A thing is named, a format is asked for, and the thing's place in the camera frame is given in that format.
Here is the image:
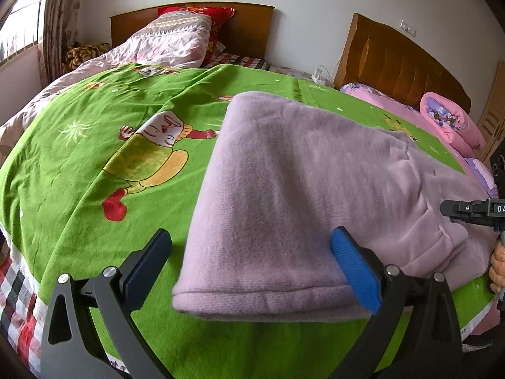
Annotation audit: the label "person's right hand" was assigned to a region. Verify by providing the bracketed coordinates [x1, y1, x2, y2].
[489, 241, 505, 293]

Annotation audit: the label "lilac fleece pants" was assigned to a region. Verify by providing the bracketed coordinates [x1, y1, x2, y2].
[172, 92, 499, 322]

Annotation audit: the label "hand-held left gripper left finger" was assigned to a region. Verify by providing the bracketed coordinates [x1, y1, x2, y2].
[40, 227, 174, 379]

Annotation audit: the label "pink patterned curtain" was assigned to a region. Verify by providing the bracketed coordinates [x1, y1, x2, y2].
[37, 0, 86, 87]

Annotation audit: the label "pale pink duvet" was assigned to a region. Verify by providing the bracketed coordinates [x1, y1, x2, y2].
[0, 45, 158, 159]

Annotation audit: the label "window with metal railing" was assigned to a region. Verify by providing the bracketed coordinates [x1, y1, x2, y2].
[0, 0, 50, 64]

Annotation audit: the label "brown yellow knitted blanket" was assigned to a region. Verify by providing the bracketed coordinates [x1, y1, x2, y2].
[63, 43, 111, 76]

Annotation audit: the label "large padded wooden headboard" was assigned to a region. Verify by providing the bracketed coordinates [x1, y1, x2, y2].
[335, 13, 472, 114]

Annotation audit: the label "floral nightstand cover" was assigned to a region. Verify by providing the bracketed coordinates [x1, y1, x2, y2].
[268, 63, 336, 88]

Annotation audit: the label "pink bed sheet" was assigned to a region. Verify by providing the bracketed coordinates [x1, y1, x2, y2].
[340, 82, 504, 337]

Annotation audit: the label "person's dark shoe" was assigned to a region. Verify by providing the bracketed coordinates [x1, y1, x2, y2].
[461, 329, 496, 353]

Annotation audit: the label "plaid bed sheet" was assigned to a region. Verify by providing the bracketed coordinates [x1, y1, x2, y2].
[0, 52, 267, 369]

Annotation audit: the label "pink zigzag folded quilt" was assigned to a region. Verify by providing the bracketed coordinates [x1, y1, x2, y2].
[114, 11, 212, 68]

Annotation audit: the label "green cartoon printed cloth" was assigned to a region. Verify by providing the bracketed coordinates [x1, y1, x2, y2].
[0, 63, 500, 379]

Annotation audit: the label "pink floral rolled quilt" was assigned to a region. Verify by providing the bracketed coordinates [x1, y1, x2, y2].
[419, 92, 487, 159]

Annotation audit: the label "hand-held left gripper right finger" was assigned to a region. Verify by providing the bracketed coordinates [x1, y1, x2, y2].
[330, 226, 465, 379]

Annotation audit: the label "wooden wardrobe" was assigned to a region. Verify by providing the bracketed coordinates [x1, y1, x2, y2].
[477, 61, 505, 162]

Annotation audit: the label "small wooden headboard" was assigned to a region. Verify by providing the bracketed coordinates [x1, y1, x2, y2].
[110, 2, 276, 62]

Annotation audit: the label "purple pillow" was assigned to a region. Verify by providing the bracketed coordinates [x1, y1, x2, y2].
[463, 157, 497, 190]

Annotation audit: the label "red floral pillow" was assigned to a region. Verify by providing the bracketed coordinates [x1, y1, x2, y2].
[158, 5, 236, 66]

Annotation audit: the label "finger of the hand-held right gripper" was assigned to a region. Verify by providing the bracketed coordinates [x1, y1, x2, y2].
[439, 199, 495, 230]

